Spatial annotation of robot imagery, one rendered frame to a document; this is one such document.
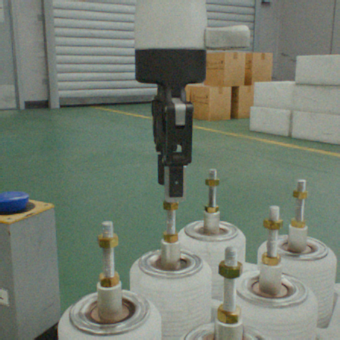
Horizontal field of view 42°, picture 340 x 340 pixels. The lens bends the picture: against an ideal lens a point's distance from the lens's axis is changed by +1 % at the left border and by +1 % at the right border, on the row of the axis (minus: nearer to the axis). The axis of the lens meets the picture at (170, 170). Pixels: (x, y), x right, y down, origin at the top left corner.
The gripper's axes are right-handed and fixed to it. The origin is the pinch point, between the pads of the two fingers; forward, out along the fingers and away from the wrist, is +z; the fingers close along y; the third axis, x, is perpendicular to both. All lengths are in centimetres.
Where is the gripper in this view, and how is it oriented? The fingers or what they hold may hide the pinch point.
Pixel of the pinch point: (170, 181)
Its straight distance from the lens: 49.0
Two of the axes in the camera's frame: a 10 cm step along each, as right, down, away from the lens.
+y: 1.3, 2.3, -9.6
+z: 0.0, 9.7, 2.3
